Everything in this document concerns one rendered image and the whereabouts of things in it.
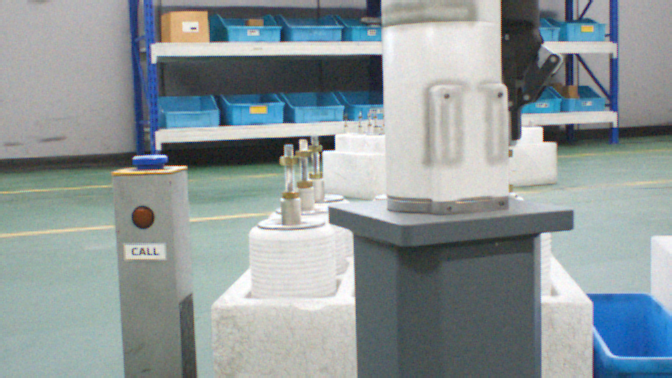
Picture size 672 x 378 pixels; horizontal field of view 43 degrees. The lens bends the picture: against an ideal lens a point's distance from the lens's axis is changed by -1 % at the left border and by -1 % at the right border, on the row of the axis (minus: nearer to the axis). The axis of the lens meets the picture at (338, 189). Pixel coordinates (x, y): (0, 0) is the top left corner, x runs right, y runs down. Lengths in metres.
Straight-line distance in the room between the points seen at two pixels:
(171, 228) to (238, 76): 5.37
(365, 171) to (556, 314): 2.52
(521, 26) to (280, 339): 0.41
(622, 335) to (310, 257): 0.49
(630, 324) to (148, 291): 0.63
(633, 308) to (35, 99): 5.24
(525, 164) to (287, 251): 2.93
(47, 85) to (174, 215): 5.14
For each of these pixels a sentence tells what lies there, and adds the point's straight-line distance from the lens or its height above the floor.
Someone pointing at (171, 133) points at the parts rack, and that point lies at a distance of 5.45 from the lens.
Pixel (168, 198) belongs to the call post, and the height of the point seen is 0.28.
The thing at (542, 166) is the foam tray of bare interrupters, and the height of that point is 0.08.
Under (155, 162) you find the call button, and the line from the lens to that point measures 1.01.
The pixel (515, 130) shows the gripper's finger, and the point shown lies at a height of 0.35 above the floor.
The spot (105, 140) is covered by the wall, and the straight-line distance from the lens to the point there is 6.15.
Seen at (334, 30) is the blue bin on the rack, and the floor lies 0.87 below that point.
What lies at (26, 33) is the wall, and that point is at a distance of 6.12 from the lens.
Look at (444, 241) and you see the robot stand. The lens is 0.60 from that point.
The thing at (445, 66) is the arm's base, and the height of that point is 0.41.
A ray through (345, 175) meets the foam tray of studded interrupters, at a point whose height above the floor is 0.09.
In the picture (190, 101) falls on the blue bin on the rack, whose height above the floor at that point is 0.43.
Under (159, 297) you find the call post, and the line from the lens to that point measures 1.01.
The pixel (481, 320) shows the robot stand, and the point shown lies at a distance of 0.64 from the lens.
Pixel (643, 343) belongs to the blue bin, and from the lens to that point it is 1.22.
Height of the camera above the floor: 0.38
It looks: 6 degrees down
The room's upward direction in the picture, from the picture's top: 2 degrees counter-clockwise
